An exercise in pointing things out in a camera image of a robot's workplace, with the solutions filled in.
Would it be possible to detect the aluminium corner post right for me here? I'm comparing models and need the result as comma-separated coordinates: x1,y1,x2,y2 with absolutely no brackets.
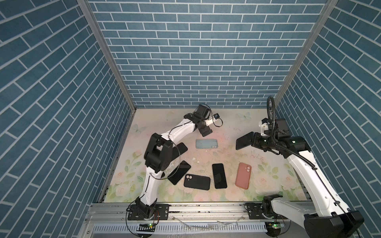
275,0,338,106

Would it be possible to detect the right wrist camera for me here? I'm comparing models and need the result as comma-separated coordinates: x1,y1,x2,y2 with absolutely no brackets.
259,118,291,138

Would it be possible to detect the black phone case left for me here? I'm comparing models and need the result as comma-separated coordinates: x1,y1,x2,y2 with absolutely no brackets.
173,142,188,158

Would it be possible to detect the pink phone case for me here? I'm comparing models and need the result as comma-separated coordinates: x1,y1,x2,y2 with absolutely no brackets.
235,162,252,190

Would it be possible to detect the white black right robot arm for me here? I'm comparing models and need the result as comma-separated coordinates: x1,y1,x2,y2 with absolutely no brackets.
250,96,364,238

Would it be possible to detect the light blue phone case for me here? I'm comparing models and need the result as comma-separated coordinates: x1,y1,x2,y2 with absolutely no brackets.
195,139,218,149

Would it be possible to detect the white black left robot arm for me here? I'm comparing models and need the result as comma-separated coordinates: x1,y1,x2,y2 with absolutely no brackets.
135,112,219,219

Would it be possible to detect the blue phone black screen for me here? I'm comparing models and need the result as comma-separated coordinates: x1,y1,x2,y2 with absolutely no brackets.
236,132,255,150

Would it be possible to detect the black case dual camera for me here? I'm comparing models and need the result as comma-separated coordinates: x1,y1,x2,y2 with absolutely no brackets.
184,174,211,190

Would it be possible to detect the aluminium corner post left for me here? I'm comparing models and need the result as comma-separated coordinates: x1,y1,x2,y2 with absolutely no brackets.
77,0,136,113

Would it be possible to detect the black phone face up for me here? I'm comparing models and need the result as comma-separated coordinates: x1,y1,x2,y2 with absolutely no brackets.
168,161,191,185

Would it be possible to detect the aluminium corner post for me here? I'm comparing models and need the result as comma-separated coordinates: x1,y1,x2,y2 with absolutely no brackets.
275,0,338,106
77,0,136,113

